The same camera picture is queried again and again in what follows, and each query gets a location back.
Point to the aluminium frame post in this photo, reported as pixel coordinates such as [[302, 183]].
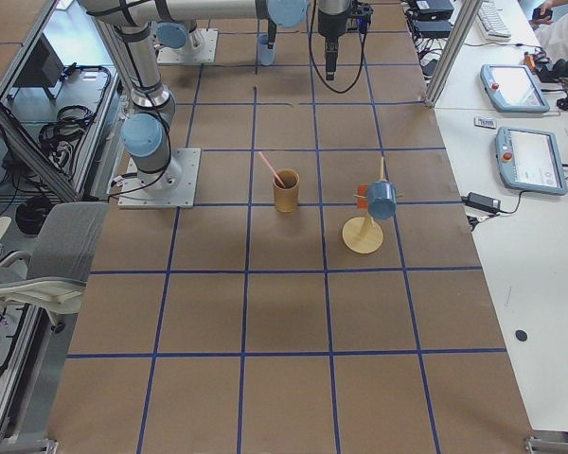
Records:
[[463, 22]]

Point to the light blue plastic cup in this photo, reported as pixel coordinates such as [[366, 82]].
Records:
[[265, 52]]

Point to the black power adapter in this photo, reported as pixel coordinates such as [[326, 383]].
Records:
[[482, 203]]

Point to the wooden mug tree stand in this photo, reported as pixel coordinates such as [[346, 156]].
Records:
[[364, 234]]

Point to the lower teach pendant tablet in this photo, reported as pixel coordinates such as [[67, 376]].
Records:
[[529, 160]]

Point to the teach pendant tablet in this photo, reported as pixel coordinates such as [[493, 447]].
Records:
[[529, 160], [512, 89]]

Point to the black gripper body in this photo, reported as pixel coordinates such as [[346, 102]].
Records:
[[331, 27]]

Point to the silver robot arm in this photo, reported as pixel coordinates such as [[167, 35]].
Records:
[[279, 13], [133, 44]]

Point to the bamboo chopstick holder cup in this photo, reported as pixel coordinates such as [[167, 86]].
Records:
[[286, 190]]

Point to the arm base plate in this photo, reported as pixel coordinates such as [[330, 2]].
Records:
[[175, 187], [176, 46]]

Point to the white keyboard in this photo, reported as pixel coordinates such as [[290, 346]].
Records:
[[490, 23]]

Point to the pink chopstick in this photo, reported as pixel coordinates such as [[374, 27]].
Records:
[[272, 170]]

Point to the grey office chair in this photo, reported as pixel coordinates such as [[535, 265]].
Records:
[[53, 276]]

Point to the upper teach pendant tablet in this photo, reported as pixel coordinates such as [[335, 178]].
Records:
[[512, 89]]

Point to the orange red mug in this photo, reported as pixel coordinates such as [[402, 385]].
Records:
[[360, 196]]

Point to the blue mug on tree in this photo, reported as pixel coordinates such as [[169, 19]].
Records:
[[381, 198]]

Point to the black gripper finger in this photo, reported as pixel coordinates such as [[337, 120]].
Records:
[[331, 56], [271, 34]]

